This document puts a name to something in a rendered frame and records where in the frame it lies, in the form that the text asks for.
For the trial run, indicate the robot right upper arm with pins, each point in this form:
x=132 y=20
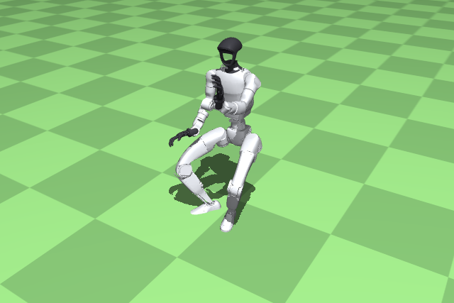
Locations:
x=210 y=91

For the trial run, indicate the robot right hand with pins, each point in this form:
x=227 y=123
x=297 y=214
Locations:
x=189 y=132

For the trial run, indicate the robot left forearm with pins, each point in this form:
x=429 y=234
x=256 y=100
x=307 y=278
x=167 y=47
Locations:
x=232 y=108

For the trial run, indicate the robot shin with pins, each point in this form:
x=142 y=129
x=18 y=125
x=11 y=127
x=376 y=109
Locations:
x=194 y=184
x=232 y=201

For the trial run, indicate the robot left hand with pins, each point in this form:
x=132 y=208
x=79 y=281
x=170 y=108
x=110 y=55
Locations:
x=218 y=98

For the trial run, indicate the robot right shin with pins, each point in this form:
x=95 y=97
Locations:
x=194 y=184

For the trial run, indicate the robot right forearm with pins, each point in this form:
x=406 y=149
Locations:
x=199 y=120

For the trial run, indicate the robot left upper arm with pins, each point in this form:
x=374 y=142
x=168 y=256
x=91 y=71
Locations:
x=252 y=84

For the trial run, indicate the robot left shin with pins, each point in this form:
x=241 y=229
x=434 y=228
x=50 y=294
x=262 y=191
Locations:
x=232 y=201

